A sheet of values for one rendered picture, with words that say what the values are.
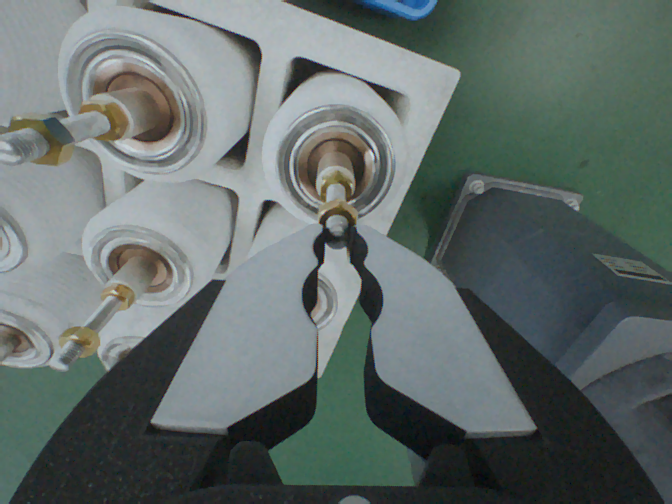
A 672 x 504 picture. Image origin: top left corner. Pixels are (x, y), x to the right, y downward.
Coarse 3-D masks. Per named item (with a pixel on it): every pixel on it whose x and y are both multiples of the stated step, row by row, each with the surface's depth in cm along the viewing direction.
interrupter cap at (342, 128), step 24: (312, 120) 18; (336, 120) 18; (360, 120) 18; (288, 144) 19; (312, 144) 19; (336, 144) 19; (360, 144) 19; (384, 144) 19; (288, 168) 20; (312, 168) 20; (360, 168) 20; (384, 168) 20; (288, 192) 20; (312, 192) 21; (360, 192) 21; (384, 192) 20; (312, 216) 21; (360, 216) 21
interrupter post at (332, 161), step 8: (336, 152) 19; (320, 160) 20; (328, 160) 18; (336, 160) 18; (344, 160) 18; (320, 168) 18; (328, 168) 17; (336, 168) 17; (344, 168) 17; (352, 168) 19; (320, 176) 17; (352, 176) 17; (320, 184) 17; (352, 192) 18
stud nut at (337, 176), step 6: (330, 174) 17; (336, 174) 16; (342, 174) 17; (324, 180) 16; (330, 180) 16; (336, 180) 16; (342, 180) 16; (348, 180) 17; (324, 186) 17; (348, 186) 17; (324, 192) 17; (348, 192) 17; (324, 198) 17; (348, 198) 17
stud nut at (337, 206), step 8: (336, 200) 14; (320, 208) 14; (328, 208) 13; (336, 208) 13; (344, 208) 13; (352, 208) 14; (320, 216) 13; (328, 216) 13; (344, 216) 13; (352, 216) 13; (352, 224) 14
